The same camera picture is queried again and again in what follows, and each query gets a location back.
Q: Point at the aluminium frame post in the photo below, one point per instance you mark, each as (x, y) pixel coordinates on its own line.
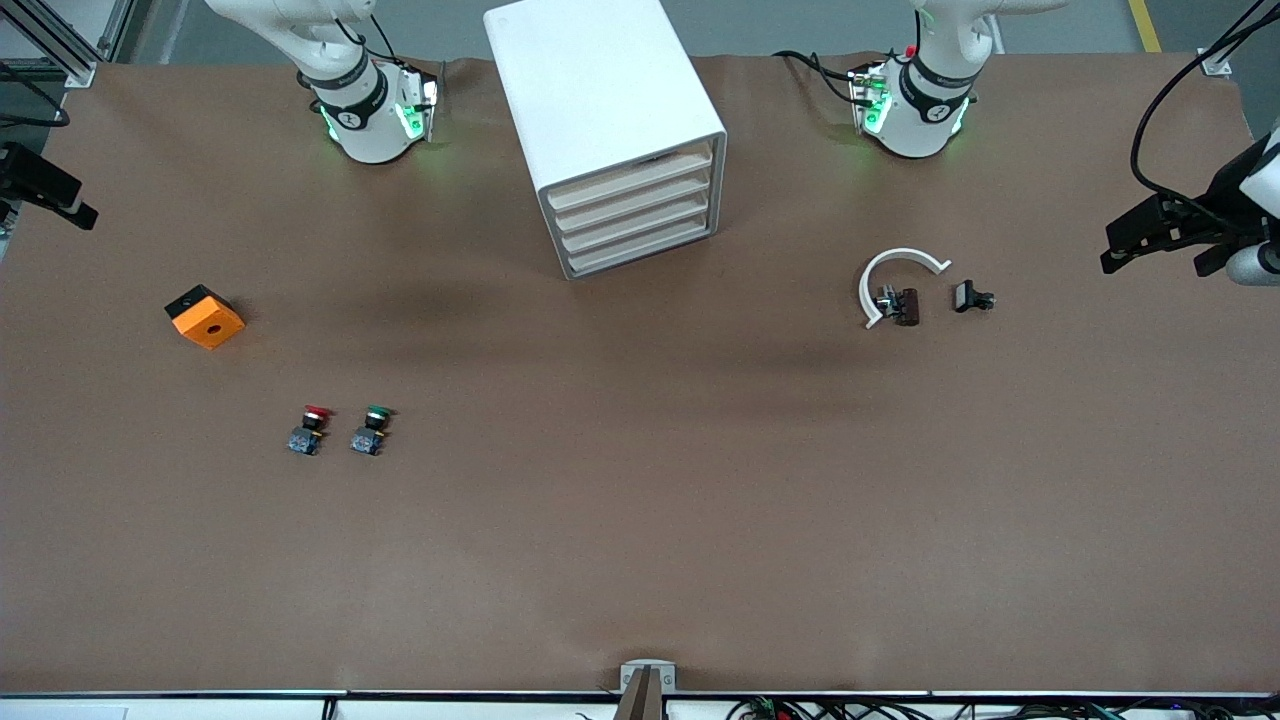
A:
(70, 50)
(1222, 62)

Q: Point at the brown table mat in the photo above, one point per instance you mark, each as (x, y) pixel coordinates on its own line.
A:
(640, 500)

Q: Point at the dark brown connector block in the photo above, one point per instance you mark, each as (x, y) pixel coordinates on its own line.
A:
(908, 305)

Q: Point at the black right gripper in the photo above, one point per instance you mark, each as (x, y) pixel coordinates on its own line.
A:
(28, 176)

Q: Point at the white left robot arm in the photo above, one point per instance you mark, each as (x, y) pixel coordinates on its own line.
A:
(920, 120)

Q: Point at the small black clip part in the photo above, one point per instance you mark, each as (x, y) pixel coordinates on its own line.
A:
(965, 295)

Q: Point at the white drawer cabinet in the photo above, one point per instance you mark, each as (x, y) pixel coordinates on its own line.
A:
(590, 80)

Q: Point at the red push button switch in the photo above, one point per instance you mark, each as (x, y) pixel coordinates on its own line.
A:
(305, 438)

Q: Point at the orange box with hole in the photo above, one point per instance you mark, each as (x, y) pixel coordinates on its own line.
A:
(210, 325)

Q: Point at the green push button switch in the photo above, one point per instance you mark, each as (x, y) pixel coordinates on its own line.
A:
(368, 440)

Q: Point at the beige-fronted white drawer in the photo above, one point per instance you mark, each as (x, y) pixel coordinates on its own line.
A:
(632, 200)
(636, 222)
(640, 245)
(630, 178)

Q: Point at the white curved plastic part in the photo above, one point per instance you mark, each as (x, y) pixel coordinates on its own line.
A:
(905, 253)

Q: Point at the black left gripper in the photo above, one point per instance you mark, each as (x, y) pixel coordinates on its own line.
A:
(1222, 193)

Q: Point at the grey metal edge bracket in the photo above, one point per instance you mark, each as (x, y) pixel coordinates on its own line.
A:
(648, 690)

